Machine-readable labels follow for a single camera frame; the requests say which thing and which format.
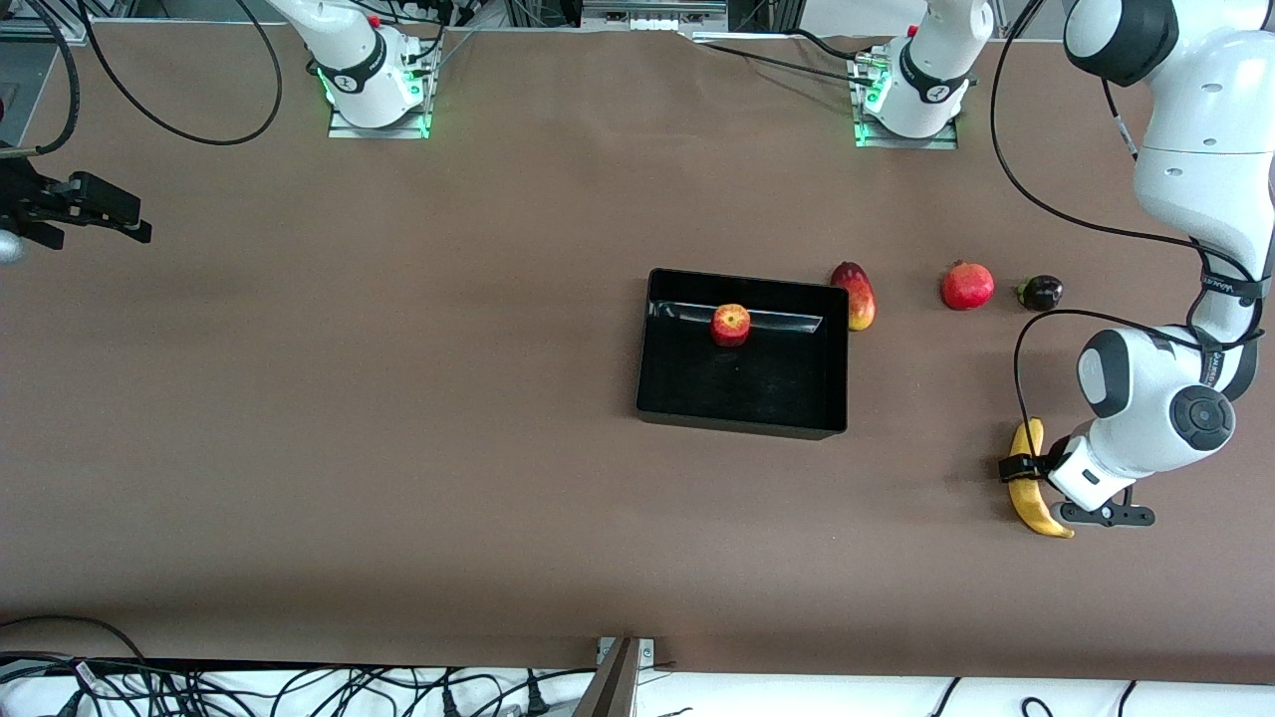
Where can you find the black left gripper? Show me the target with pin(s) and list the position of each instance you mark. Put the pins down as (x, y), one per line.
(1039, 463)

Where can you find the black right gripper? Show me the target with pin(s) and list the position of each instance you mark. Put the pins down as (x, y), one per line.
(25, 196)

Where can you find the yellow banana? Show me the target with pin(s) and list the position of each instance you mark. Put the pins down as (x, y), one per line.
(1036, 513)

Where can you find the black rectangular box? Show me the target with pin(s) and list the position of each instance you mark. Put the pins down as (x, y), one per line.
(777, 398)

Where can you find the red yellow apple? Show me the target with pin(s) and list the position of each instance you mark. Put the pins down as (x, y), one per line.
(730, 324)

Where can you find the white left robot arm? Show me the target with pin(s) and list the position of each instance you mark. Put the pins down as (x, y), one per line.
(1195, 149)

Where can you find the dark purple mangosteen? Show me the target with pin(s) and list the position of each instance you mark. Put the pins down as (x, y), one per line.
(1043, 294)

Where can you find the red pomegranate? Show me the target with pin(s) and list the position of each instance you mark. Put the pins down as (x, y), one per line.
(967, 287)

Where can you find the red yellow mango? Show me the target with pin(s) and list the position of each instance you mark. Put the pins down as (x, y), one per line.
(857, 299)

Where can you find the large table cover sheet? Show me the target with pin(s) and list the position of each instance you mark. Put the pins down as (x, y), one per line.
(398, 398)

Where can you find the aluminium profile beam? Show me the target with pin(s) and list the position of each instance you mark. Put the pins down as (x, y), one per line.
(613, 687)

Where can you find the grey metal rack equipment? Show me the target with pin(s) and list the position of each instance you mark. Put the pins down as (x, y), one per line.
(598, 10)

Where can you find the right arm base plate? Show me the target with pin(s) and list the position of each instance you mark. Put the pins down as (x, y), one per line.
(344, 132)

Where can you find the small metal corner bracket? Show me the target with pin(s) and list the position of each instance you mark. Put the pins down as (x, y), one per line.
(647, 652)

